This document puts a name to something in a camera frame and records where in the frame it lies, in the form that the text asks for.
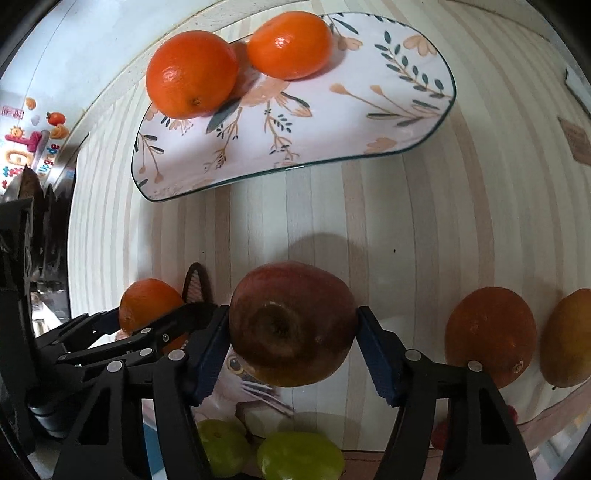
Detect floral white plate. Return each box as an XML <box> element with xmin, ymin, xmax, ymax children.
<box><xmin>131</xmin><ymin>11</ymin><xmax>457</xmax><ymax>202</ymax></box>

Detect red yellow apple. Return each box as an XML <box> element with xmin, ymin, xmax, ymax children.
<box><xmin>540</xmin><ymin>288</ymin><xmax>591</xmax><ymax>388</ymax></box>

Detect colourful wall stickers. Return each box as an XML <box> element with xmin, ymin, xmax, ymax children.
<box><xmin>0</xmin><ymin>95</ymin><xmax>70</xmax><ymax>195</ymax></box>

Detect striped cat print mat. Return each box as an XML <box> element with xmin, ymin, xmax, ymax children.
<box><xmin>67</xmin><ymin>0</ymin><xmax>591</xmax><ymax>467</ymax></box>

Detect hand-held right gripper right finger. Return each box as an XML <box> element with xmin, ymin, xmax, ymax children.
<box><xmin>355</xmin><ymin>305</ymin><xmax>539</xmax><ymax>480</ymax></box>

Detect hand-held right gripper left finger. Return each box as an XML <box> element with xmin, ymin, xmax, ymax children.
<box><xmin>53</xmin><ymin>305</ymin><xmax>230</xmax><ymax>480</ymax></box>

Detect green apple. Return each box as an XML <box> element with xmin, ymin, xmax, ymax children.
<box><xmin>256</xmin><ymin>431</ymin><xmax>346</xmax><ymax>480</ymax></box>
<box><xmin>196</xmin><ymin>419</ymin><xmax>252</xmax><ymax>478</ymax></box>

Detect large orange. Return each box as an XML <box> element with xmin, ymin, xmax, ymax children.
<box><xmin>146</xmin><ymin>30</ymin><xmax>239</xmax><ymax>118</ymax></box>

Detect small orange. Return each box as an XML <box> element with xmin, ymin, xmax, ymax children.
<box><xmin>119</xmin><ymin>278</ymin><xmax>188</xmax><ymax>355</ymax></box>

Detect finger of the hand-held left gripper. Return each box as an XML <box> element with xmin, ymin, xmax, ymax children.
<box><xmin>58</xmin><ymin>302</ymin><xmax>219</xmax><ymax>369</ymax></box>
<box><xmin>34</xmin><ymin>308</ymin><xmax>124</xmax><ymax>357</ymax></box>

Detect smooth orange tangerine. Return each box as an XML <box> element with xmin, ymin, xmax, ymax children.
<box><xmin>246</xmin><ymin>12</ymin><xmax>333</xmax><ymax>80</ymax></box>

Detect dark brownish orange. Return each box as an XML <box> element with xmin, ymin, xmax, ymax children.
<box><xmin>444</xmin><ymin>286</ymin><xmax>539</xmax><ymax>388</ymax></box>

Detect dark red apple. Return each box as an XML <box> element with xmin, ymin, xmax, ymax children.
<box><xmin>228</xmin><ymin>261</ymin><xmax>358</xmax><ymax>387</ymax></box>

